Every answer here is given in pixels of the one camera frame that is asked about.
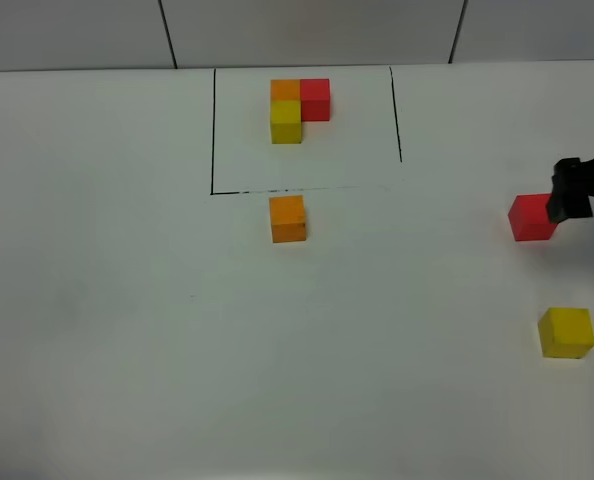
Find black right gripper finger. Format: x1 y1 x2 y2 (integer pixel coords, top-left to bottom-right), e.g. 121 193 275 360
546 157 594 224

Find orange template cube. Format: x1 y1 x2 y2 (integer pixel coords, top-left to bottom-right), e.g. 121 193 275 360
270 79 301 102

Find yellow template cube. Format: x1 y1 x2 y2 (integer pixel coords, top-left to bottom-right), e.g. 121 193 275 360
270 100 302 144

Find red template cube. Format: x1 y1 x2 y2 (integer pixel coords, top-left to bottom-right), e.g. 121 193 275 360
300 78 331 122

